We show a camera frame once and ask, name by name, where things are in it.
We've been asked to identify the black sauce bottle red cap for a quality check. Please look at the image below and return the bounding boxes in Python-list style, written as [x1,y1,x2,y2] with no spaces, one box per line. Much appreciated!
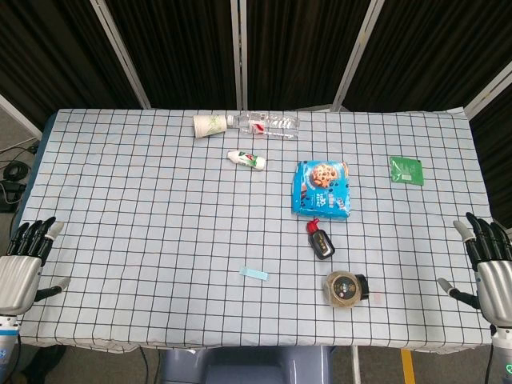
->
[306,218,336,262]

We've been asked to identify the white paper cup green print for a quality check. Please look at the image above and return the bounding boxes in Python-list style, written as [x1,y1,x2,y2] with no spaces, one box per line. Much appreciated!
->
[193,114,230,139]

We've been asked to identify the black floor cables and adapter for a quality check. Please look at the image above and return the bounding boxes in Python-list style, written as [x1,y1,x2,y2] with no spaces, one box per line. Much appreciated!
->
[0,146,41,214]

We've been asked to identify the blue cookie box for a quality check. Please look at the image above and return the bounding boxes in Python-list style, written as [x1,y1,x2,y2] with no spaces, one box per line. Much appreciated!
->
[290,159,354,222]

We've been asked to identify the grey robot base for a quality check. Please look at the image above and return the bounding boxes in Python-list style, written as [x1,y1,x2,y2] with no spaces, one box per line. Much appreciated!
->
[158,345,334,384]

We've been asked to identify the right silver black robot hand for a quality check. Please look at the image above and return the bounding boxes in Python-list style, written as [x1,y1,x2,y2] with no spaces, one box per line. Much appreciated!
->
[437,212,512,330]

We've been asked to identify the light blue strip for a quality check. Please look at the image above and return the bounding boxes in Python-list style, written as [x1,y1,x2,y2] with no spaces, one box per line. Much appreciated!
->
[239,266,270,281]

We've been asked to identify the clear spice jar black lid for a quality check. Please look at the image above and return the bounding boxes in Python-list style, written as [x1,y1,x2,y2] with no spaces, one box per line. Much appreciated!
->
[322,270,370,310]

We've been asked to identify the clear plastic water bottle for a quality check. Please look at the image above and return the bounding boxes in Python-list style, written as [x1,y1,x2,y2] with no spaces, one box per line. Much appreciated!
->
[226,111,301,142]

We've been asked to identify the white table leg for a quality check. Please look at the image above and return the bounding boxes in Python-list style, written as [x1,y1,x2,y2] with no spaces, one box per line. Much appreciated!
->
[350,346,362,384]

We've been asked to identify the green card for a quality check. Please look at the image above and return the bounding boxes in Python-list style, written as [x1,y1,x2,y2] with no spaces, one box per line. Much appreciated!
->
[389,155,426,186]

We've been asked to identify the small white drink bottle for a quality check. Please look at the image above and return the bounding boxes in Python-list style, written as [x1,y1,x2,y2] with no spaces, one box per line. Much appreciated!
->
[226,150,267,173]

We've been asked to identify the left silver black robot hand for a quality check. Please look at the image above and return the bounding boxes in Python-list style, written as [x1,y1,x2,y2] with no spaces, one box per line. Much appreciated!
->
[0,216,72,318]

